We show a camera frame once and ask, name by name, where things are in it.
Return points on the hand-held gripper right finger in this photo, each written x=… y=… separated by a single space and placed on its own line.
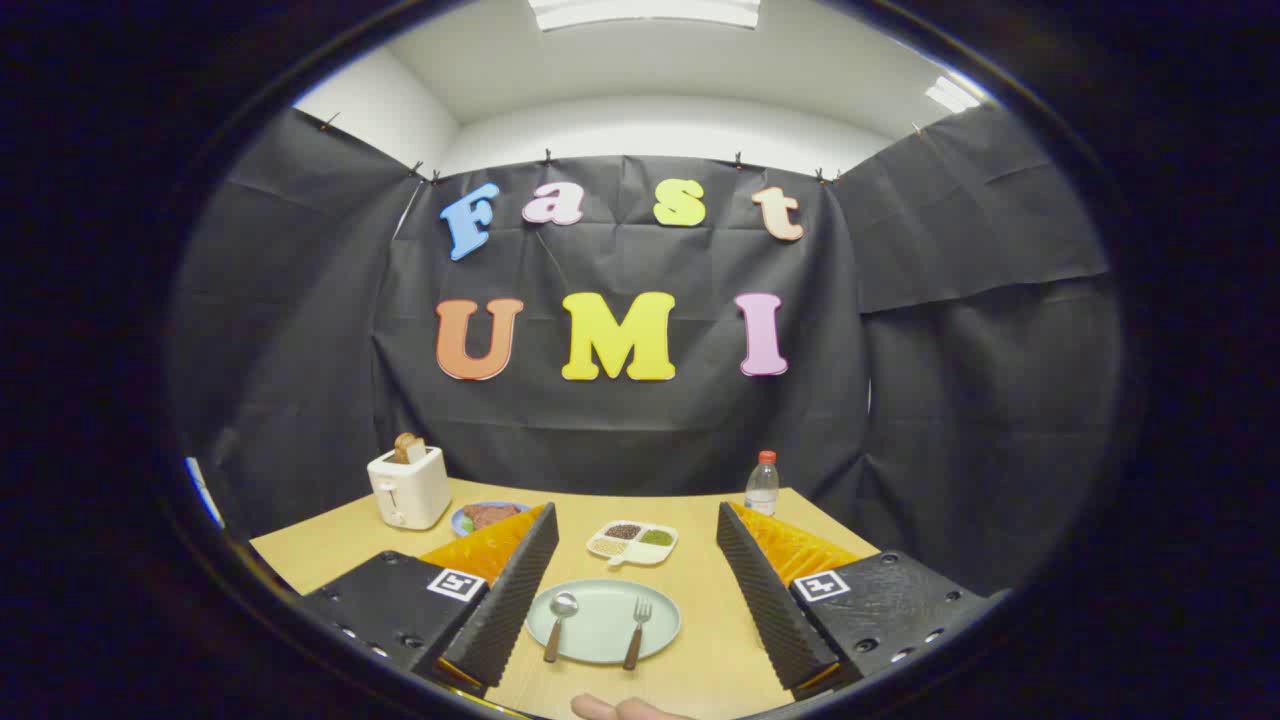
x=765 y=600

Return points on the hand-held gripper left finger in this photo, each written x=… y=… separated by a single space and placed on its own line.
x=505 y=600

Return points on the brown steak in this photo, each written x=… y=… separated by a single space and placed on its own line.
x=490 y=515

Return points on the blue plate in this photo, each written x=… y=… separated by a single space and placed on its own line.
x=458 y=518

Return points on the pale green plate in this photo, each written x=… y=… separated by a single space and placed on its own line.
x=600 y=625

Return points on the clear water bottle red cap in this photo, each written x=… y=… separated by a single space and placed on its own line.
x=762 y=492

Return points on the white divided dish with beans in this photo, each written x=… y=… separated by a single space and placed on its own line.
x=640 y=552

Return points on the cream toaster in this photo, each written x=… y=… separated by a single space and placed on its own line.
x=412 y=492

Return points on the toasted bread slice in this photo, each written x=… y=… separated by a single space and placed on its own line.
x=407 y=448

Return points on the black backdrop cloth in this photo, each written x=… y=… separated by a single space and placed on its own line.
x=620 y=430

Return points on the small ceiling light panel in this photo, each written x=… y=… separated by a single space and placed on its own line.
x=952 y=94

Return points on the long ceiling light panel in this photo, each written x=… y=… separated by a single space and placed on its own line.
x=645 y=10

